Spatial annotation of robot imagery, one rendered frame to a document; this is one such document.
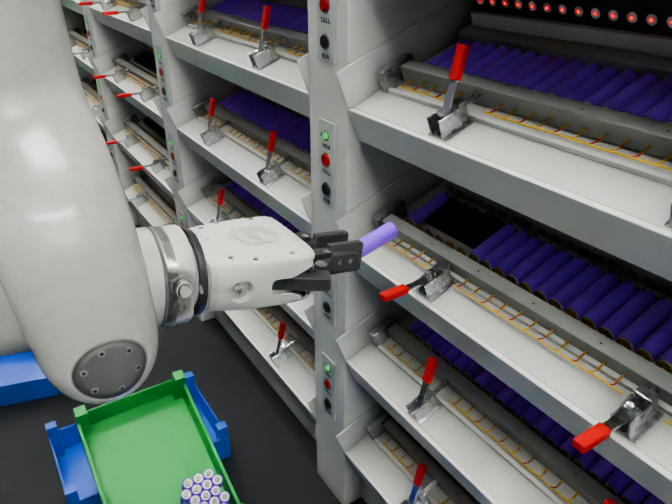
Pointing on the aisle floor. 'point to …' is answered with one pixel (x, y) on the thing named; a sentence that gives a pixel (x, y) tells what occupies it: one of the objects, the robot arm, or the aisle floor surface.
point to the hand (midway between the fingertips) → (336, 252)
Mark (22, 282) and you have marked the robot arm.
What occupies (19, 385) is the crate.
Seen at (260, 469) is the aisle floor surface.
